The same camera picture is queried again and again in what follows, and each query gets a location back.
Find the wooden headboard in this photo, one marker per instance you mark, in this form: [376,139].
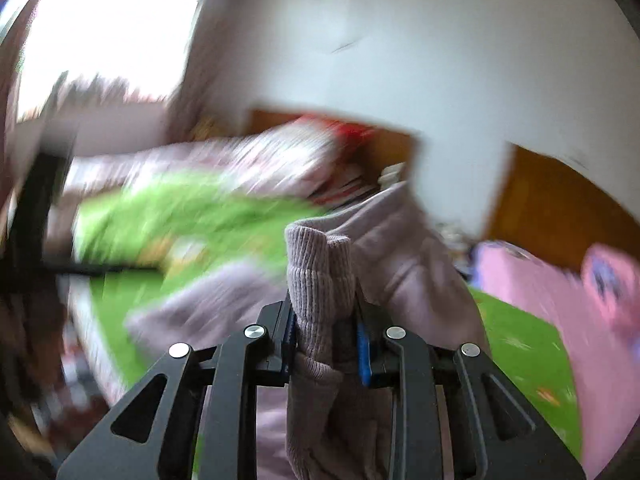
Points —
[395,150]

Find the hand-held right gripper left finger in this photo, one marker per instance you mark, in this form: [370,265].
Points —
[280,332]

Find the pink curtain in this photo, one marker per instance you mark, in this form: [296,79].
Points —
[215,85]

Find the lilac pants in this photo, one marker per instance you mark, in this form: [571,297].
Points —
[320,270]

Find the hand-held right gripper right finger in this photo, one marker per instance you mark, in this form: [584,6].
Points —
[364,355]

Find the pink printed blanket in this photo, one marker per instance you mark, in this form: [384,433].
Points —
[530,290]

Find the striped pillow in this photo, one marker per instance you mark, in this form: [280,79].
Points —
[345,187]

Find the pink floral quilt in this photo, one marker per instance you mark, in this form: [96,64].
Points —
[250,160]

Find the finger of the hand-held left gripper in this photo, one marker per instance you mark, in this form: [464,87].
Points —
[105,269]

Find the bright window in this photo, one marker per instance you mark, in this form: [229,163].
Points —
[110,25]

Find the pink printed pillow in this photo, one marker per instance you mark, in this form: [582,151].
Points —
[607,280]

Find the green printed blanket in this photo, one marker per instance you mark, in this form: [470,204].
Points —
[190,210]

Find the red pillow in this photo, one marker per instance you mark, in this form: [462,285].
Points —
[350,132]

